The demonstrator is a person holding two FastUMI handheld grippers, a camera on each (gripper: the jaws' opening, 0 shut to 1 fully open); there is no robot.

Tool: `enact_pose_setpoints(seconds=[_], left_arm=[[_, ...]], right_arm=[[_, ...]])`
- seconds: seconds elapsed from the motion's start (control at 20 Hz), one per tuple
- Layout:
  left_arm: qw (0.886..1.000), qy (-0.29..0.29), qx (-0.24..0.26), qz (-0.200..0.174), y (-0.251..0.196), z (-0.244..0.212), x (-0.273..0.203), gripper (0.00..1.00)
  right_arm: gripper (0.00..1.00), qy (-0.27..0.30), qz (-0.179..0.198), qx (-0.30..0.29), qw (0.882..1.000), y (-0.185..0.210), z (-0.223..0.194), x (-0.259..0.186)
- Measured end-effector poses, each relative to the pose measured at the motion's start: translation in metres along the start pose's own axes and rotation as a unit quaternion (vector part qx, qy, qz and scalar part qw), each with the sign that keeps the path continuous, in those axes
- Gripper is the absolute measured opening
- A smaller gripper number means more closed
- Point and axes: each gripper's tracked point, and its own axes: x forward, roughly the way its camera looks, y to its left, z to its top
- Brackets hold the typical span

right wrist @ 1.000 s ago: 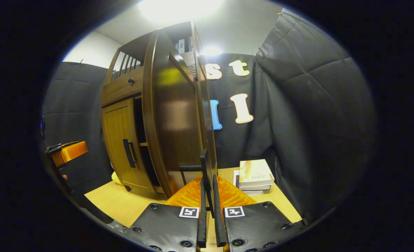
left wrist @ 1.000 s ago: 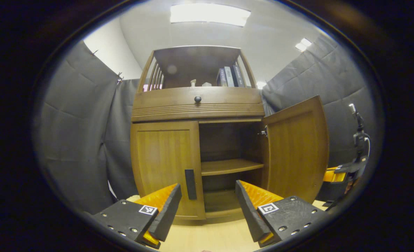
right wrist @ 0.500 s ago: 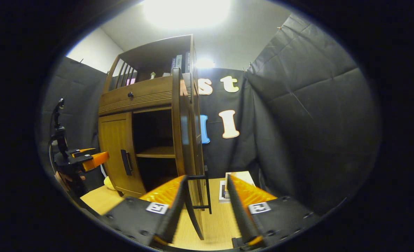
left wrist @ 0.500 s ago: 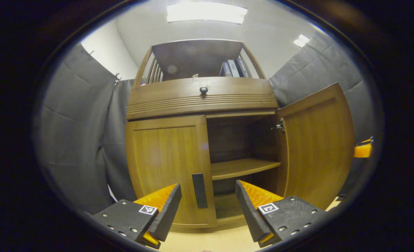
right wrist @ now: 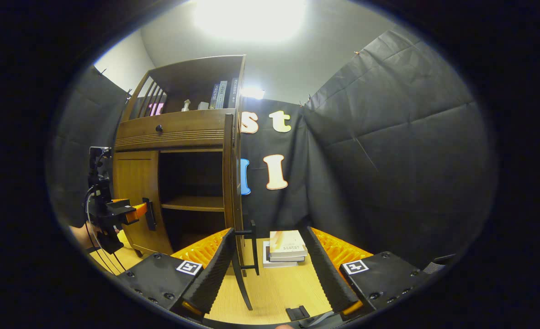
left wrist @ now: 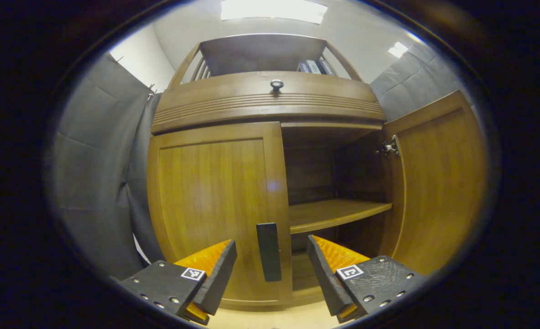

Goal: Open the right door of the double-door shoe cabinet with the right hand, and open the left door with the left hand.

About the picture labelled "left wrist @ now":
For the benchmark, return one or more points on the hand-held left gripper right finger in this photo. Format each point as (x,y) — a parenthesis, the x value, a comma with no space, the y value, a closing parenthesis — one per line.
(327,283)

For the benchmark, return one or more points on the wooden cabinet door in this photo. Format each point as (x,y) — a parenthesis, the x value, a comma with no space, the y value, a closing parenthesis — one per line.
(439,183)
(206,196)

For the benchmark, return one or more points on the metal door hinge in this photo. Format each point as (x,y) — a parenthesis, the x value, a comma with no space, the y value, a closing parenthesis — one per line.
(389,147)

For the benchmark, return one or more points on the small ceiling light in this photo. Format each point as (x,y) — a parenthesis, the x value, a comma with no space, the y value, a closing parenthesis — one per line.
(398,49)

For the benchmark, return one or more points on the large ceiling light panel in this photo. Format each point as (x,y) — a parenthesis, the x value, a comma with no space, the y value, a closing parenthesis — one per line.
(274,10)

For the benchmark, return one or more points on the wooden inner shelf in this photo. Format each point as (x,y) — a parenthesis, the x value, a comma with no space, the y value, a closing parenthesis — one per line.
(334,212)

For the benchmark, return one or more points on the wooden double-door shoe cabinet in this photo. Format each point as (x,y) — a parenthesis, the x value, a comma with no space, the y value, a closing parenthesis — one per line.
(261,55)

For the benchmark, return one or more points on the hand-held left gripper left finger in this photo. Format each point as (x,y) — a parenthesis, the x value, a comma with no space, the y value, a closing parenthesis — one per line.
(219,278)

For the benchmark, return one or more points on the wooden cabinet drawer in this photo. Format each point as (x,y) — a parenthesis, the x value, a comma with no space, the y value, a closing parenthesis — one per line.
(206,100)

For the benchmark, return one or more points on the dark blue book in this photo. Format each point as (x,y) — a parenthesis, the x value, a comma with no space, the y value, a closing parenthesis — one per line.
(327,66)
(314,66)
(304,67)

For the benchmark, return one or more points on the black backdrop cloth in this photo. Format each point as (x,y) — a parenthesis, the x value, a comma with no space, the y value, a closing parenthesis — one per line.
(92,173)

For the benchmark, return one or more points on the round black drawer knob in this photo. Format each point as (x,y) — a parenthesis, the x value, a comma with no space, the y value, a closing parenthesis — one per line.
(277,84)

